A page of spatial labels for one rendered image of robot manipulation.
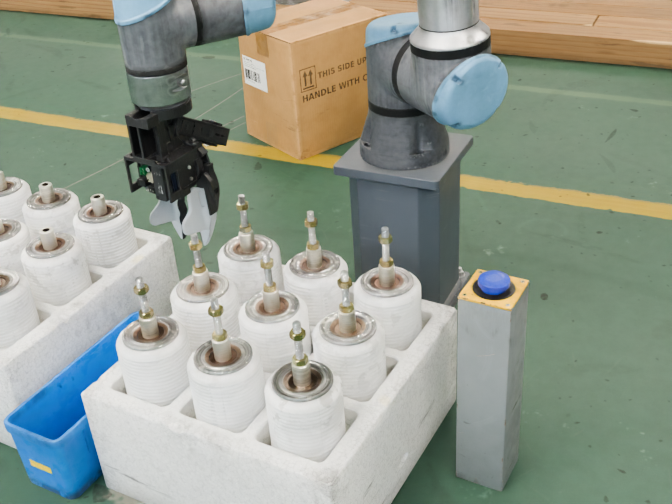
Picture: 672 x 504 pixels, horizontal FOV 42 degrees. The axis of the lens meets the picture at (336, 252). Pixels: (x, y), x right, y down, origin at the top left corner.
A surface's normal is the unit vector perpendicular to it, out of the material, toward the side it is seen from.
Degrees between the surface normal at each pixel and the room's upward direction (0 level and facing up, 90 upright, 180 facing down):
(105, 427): 90
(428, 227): 90
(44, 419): 88
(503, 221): 0
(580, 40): 90
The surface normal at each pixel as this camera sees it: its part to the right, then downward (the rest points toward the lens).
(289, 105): -0.80, 0.36
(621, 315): -0.06, -0.85
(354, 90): 0.62, 0.38
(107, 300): 0.88, 0.21
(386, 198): -0.42, 0.50
